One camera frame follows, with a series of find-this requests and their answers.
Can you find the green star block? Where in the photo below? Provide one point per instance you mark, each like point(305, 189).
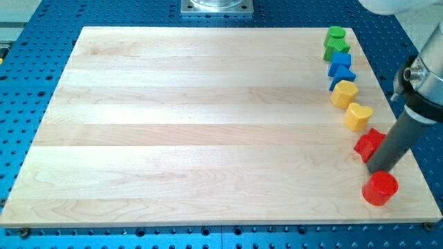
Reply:
point(335, 45)

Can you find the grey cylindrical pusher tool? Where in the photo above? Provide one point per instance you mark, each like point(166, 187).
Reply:
point(408, 128)

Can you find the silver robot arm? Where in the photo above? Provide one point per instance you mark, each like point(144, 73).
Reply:
point(420, 78)

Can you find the red cylinder block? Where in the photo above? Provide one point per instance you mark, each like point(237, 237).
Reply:
point(380, 188)

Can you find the yellow hexagon block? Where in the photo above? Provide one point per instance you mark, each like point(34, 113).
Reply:
point(344, 93)

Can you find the blue cube block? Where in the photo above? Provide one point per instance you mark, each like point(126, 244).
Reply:
point(339, 59)

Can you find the red star block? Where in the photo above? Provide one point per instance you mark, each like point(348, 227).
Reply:
point(368, 143)

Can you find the blue triangle block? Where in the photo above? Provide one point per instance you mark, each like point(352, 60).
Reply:
point(342, 73)

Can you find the green cylinder block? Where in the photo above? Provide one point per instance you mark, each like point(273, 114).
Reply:
point(334, 32)

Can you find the wooden board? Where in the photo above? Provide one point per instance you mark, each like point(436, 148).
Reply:
point(153, 126)

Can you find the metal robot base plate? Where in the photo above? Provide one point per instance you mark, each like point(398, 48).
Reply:
point(212, 7)

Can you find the yellow heart block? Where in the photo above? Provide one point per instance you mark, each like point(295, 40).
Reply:
point(357, 116)

